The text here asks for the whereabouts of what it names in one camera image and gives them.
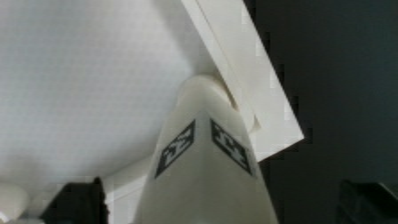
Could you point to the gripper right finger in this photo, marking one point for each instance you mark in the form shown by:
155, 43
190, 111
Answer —
368, 203

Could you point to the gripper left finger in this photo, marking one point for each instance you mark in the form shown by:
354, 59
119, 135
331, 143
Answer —
76, 206

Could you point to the white desk leg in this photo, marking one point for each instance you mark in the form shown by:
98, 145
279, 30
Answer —
12, 202
204, 187

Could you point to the white desk top tray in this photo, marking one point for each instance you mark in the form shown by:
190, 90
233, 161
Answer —
96, 55

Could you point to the white L-shaped obstacle fence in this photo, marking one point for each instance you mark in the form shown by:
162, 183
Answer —
231, 40

